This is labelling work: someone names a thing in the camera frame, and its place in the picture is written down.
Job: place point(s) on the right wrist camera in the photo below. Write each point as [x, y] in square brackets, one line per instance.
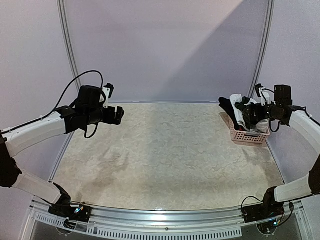
[262, 93]

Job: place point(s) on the pink plastic laundry basket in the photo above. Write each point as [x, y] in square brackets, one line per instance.
[244, 137]

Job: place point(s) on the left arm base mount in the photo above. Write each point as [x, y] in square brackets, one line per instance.
[73, 211]

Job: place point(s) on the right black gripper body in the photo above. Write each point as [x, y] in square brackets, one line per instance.
[253, 114]

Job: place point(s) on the right aluminium frame post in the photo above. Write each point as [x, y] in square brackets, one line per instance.
[263, 45]

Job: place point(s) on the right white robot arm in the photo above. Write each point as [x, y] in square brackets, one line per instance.
[281, 109]

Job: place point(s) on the left aluminium frame post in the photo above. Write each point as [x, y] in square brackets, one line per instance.
[62, 11]

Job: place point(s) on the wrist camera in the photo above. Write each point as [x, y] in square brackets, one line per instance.
[108, 91]
[262, 93]

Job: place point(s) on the white green raglan t-shirt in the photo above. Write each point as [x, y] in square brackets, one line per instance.
[238, 104]

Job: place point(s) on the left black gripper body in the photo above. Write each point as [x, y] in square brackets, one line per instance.
[110, 118]

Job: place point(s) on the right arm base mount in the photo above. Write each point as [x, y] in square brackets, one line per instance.
[258, 212]

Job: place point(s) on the aluminium frame post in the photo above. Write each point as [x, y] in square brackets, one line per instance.
[263, 45]
[62, 11]

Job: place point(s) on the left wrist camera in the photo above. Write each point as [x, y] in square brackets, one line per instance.
[108, 91]

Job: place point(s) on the aluminium front rail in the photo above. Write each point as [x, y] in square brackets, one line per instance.
[105, 223]

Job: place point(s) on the black garment in basket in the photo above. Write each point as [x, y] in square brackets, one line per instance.
[226, 105]

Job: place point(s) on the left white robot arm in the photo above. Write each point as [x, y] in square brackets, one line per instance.
[89, 108]

